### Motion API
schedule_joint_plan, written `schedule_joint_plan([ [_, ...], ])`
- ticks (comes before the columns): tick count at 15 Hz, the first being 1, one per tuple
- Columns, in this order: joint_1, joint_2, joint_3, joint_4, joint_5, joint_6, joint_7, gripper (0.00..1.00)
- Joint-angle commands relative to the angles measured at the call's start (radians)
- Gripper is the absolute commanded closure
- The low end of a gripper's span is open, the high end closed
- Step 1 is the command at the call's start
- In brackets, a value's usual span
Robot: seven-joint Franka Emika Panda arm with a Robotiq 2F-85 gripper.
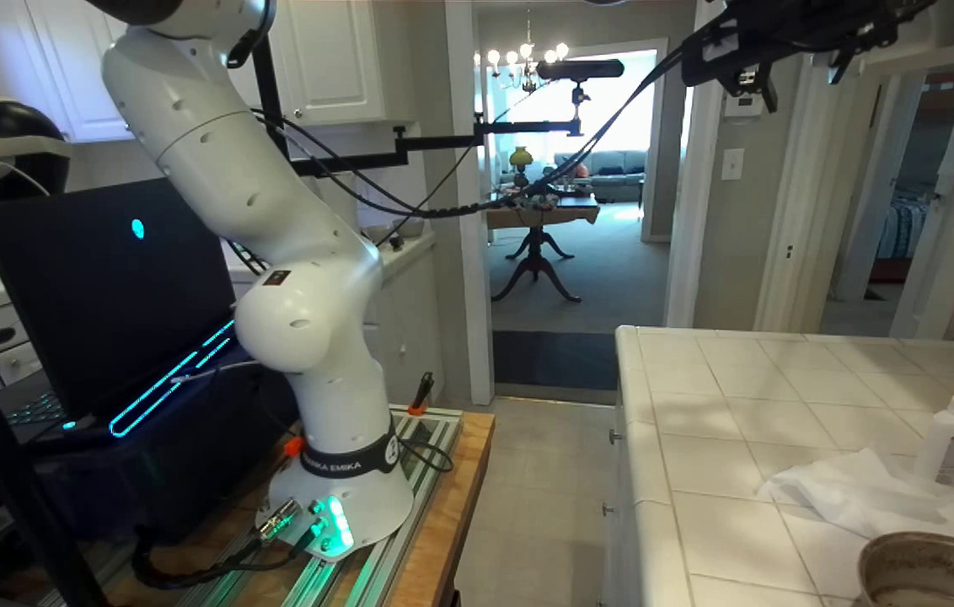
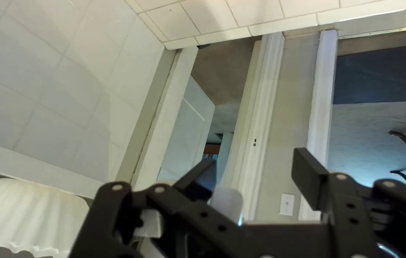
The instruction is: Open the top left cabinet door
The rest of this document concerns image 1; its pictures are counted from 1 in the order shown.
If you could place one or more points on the dark round bowl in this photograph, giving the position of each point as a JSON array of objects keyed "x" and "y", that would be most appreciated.
[{"x": 936, "y": 573}]

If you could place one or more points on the small red black connector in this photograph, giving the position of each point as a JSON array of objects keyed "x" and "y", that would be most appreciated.
[{"x": 421, "y": 393}]

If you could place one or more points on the white tiled kitchen counter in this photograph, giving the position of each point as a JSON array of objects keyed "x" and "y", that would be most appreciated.
[{"x": 745, "y": 472}]

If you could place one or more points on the black laptop with cyan light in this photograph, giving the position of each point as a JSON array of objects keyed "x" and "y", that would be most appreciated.
[{"x": 104, "y": 306}]

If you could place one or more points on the black stereo camera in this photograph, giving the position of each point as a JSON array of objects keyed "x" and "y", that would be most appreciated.
[{"x": 578, "y": 70}]

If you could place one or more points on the white crumpled cloth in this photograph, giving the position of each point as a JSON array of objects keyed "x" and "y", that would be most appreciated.
[{"x": 847, "y": 501}]

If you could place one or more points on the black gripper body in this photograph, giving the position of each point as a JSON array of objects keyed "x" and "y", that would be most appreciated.
[{"x": 756, "y": 35}]

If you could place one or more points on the lit chandelier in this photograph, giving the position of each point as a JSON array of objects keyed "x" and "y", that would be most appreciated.
[{"x": 519, "y": 61}]

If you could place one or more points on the black camera stand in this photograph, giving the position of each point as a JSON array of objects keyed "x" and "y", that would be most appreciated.
[{"x": 444, "y": 144}]

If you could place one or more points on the white wall thermostat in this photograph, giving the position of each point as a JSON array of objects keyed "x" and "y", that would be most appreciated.
[{"x": 741, "y": 108}]

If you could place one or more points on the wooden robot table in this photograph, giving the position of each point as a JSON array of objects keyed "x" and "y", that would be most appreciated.
[{"x": 446, "y": 528}]

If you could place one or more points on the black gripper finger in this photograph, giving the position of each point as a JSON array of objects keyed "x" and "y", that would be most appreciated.
[
  {"x": 855, "y": 35},
  {"x": 904, "y": 10}
]

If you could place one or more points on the white kitchen wall cabinets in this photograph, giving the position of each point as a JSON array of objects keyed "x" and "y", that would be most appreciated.
[{"x": 47, "y": 70}]

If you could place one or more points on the black tripod leg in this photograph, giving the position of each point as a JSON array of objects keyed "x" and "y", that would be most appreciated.
[{"x": 5, "y": 472}]

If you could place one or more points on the white light switch plate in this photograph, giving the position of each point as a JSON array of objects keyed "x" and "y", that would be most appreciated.
[{"x": 734, "y": 163}]

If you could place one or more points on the white and black headset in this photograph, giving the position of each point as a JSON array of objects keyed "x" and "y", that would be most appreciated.
[{"x": 5, "y": 146}]

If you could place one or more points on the white upper cabinet body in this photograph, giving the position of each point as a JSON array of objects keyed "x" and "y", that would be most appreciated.
[{"x": 891, "y": 61}]

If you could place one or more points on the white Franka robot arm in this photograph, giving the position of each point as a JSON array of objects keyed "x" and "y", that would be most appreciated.
[{"x": 308, "y": 325}]

